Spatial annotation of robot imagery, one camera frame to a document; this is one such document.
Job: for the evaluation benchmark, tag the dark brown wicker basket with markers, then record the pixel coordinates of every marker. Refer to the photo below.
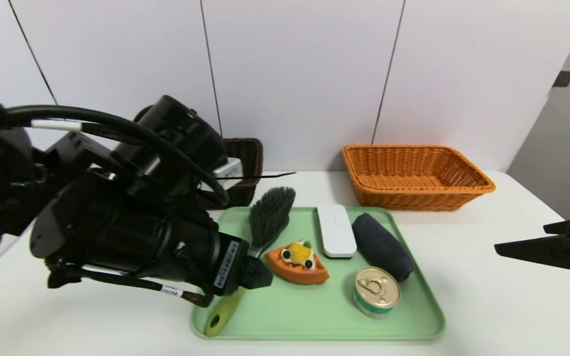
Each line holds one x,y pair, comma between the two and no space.
245,158

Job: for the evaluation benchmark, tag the black zip tie tail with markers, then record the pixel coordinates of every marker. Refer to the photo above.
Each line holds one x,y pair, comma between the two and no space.
265,175

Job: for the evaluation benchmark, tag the orange toy fruit tart slice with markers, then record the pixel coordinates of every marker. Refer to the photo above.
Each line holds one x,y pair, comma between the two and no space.
297,269

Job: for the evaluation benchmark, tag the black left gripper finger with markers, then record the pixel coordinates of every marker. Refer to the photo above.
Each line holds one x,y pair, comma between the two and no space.
257,274

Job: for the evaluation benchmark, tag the black wall fixture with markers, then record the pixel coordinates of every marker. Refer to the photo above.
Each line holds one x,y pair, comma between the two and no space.
563,79

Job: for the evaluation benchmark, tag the dark blue rolled towel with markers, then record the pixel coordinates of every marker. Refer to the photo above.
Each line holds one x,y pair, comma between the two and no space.
381,244

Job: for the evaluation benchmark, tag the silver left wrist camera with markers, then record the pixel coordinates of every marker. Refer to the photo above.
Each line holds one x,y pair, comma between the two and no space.
230,170

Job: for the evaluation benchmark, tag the light green plastic tray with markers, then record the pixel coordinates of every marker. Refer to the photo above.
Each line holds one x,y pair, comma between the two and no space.
305,311

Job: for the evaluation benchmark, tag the gold lid tin can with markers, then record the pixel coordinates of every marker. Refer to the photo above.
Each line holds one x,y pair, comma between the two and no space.
376,291

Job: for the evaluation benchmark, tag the orange wicker basket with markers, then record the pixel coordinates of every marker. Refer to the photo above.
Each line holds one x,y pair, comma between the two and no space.
413,195

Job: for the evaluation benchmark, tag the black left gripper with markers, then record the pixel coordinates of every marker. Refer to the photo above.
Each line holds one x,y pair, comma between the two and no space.
117,232

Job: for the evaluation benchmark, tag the white rectangular board eraser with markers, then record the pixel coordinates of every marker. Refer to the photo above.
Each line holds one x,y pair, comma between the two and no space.
337,232

